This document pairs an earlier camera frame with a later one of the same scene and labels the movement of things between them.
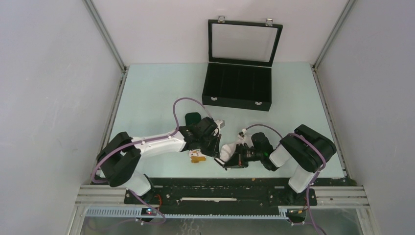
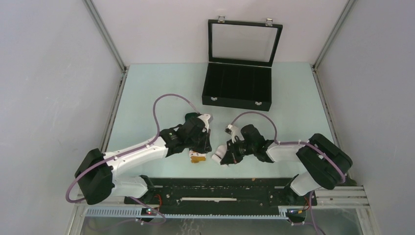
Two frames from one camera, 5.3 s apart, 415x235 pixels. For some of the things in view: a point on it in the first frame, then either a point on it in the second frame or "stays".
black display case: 241,57 stays
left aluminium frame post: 105,34 stays
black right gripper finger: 237,164 to 229,158
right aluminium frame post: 336,27 stays
